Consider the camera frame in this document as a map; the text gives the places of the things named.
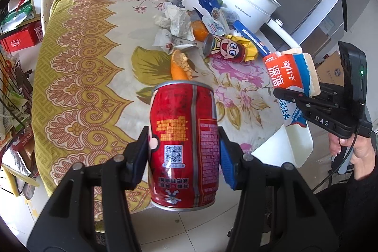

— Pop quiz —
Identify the crumpled white paper wrapper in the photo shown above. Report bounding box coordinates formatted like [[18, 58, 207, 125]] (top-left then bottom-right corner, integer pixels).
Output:
[[154, 29, 198, 50]]

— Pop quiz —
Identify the blue milk carton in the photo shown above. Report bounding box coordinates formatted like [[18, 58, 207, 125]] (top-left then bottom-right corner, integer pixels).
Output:
[[233, 20, 272, 58]]

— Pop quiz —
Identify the curled orange peel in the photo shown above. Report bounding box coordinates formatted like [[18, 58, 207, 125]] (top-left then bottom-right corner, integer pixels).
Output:
[[191, 20, 209, 42]]

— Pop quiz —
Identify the floral yellow-bordered tablecloth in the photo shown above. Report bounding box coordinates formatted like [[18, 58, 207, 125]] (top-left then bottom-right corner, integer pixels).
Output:
[[31, 0, 296, 214]]

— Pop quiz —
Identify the torn red white carton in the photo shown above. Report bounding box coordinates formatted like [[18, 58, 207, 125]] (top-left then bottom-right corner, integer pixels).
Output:
[[263, 48, 321, 127]]

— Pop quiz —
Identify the cartoon print red can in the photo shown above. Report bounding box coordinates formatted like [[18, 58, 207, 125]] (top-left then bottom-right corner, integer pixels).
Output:
[[202, 34, 247, 64]]

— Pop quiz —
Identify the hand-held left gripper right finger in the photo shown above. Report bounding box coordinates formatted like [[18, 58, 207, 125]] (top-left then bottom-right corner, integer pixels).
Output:
[[217, 126, 340, 252]]

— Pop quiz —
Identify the green white bag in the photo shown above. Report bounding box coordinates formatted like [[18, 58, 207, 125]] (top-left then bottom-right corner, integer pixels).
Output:
[[0, 1, 33, 25]]

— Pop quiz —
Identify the orange peel with pith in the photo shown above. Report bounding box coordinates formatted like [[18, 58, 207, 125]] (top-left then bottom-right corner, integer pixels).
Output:
[[170, 49, 199, 81]]

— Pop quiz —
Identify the red cardboard box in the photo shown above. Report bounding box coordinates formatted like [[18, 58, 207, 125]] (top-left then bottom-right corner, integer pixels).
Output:
[[0, 23, 40, 53]]

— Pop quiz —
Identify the black cable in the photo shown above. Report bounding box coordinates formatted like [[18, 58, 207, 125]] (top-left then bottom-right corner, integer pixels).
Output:
[[313, 122, 364, 193]]

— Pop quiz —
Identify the red drink can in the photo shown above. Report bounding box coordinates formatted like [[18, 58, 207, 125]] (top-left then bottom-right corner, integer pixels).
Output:
[[148, 80, 219, 212]]

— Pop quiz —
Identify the person's right hand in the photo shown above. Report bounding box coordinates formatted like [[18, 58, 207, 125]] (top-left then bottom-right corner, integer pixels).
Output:
[[329, 132, 378, 181]]

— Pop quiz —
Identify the person's right forearm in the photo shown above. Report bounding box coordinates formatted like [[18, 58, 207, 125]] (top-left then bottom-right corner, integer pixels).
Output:
[[313, 163, 378, 252]]

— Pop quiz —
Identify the clear plastic bag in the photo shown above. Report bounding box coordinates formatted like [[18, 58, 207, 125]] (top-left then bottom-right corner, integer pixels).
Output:
[[220, 7, 240, 24]]

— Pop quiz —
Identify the metal wire basket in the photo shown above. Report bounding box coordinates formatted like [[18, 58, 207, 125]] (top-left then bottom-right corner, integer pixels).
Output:
[[0, 57, 33, 128]]

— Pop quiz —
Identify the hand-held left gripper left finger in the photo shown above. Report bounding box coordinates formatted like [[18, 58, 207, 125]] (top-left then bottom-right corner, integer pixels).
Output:
[[26, 126, 151, 252]]

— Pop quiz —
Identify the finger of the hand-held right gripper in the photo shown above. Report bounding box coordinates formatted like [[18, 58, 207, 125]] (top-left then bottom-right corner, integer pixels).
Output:
[[273, 87, 322, 117]]

